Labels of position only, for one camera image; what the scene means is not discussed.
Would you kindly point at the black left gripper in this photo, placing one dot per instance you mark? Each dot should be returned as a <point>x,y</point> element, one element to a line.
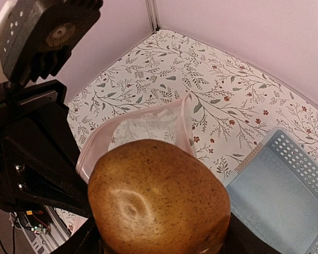
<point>38,152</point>

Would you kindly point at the clear pink zipper bag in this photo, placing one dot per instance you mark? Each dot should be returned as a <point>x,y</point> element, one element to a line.
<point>170,123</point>

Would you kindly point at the brown potato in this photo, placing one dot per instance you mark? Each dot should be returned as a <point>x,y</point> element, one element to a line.
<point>150,196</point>

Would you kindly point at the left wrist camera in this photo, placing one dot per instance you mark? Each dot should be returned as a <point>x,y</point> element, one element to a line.
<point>37,37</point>

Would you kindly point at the small circuit board with wires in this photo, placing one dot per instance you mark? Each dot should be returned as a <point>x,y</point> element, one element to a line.
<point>35,221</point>

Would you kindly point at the floral patterned table mat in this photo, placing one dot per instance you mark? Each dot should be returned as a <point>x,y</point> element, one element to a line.
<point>234,104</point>

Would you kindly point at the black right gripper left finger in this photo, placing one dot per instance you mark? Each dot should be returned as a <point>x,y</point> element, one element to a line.
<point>86,240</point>

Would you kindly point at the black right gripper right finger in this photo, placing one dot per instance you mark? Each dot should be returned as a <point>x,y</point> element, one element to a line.
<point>240,240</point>

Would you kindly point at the light blue plastic basket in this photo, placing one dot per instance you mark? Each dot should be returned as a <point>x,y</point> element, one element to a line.
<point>274,193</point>

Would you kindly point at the front aluminium rail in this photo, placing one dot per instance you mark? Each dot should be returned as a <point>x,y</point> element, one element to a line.
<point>62,224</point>

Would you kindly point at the left aluminium frame post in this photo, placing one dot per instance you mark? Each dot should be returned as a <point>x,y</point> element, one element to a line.
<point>153,15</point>

